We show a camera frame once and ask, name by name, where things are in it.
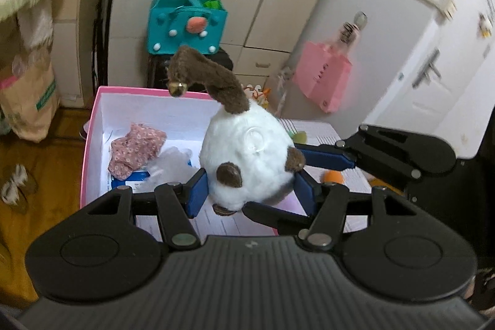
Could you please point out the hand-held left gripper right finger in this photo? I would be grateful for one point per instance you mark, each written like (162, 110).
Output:
(305, 191)

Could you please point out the pink shopping bag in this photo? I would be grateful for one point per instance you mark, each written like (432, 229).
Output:
(321, 76)

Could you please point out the blue wet wipes packet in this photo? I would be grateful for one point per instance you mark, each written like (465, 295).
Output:
(133, 182)

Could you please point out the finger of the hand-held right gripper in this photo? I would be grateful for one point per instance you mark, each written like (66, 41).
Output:
(278, 217)
(328, 156)

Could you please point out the striped white tablecloth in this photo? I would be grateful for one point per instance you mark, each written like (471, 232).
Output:
(321, 133)

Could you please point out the green makeup sponge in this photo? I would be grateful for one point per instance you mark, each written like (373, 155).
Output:
(300, 137)

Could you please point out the printed paper sheet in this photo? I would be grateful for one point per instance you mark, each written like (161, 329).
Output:
(232, 226)

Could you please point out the grey white sneaker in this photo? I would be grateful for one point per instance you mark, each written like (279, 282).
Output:
(15, 186)

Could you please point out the black suitcase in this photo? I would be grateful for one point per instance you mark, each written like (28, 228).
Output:
(158, 71)

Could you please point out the white brown plush dog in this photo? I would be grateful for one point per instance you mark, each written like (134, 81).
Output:
(247, 156)

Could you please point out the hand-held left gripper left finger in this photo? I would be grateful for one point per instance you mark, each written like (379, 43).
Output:
(197, 191)

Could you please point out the white refrigerator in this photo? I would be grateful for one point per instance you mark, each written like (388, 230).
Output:
(386, 24)

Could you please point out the orange makeup sponge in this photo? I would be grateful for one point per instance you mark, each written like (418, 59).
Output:
(334, 177)

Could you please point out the pink floral cloth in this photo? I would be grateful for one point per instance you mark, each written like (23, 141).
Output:
(133, 150)

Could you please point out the pink cardboard box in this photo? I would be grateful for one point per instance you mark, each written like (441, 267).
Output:
(88, 167)

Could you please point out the teal felt handbag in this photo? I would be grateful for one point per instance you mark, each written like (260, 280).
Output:
(170, 20)

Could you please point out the brown paper bag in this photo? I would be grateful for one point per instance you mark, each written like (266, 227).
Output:
(29, 102)

